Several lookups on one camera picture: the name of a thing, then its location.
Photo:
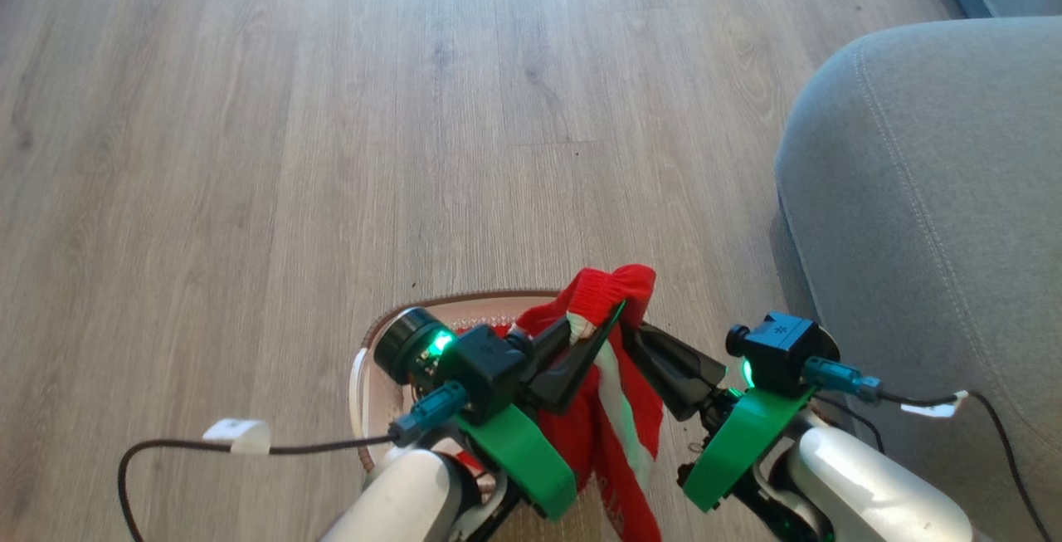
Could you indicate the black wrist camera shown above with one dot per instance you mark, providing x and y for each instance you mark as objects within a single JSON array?
[
  {"x": 780, "y": 351},
  {"x": 481, "y": 363}
]

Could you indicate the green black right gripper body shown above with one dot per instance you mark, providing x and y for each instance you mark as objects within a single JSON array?
[{"x": 747, "y": 442}]

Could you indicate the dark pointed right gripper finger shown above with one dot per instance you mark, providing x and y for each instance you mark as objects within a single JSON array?
[
  {"x": 684, "y": 355},
  {"x": 664, "y": 384}
]

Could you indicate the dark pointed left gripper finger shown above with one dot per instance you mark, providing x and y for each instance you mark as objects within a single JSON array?
[
  {"x": 581, "y": 359},
  {"x": 549, "y": 341}
]

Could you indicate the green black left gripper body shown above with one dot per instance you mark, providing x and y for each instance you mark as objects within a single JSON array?
[{"x": 523, "y": 459}]

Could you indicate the red white clothing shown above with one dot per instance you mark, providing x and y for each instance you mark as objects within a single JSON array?
[{"x": 614, "y": 289}]

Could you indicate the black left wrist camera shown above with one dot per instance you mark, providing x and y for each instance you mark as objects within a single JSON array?
[{"x": 481, "y": 363}]

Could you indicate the grey fabric sofa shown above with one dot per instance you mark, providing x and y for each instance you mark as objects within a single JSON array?
[{"x": 937, "y": 193}]

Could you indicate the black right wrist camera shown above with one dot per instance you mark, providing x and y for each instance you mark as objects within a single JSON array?
[{"x": 780, "y": 351}]

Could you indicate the cream brown-rimmed laundry basket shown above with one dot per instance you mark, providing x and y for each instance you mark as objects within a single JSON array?
[{"x": 465, "y": 310}]

